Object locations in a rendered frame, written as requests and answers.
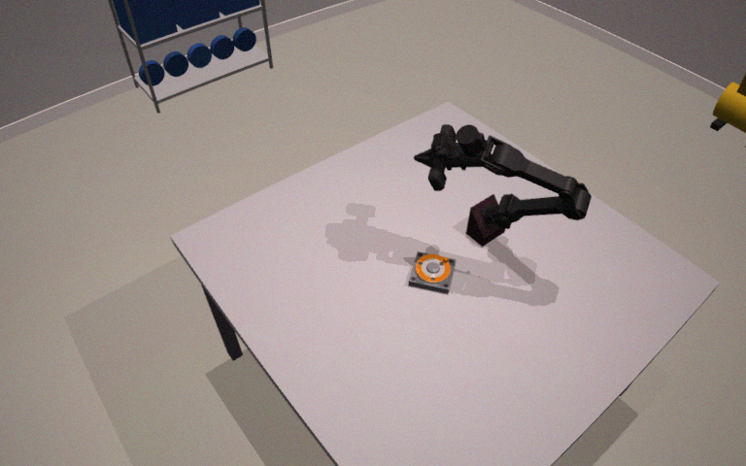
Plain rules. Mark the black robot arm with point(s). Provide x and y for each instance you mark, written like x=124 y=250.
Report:
x=573 y=200

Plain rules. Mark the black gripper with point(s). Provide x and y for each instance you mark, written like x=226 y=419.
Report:
x=436 y=176

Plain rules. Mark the orange and white round plate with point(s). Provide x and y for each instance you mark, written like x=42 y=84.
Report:
x=439 y=277

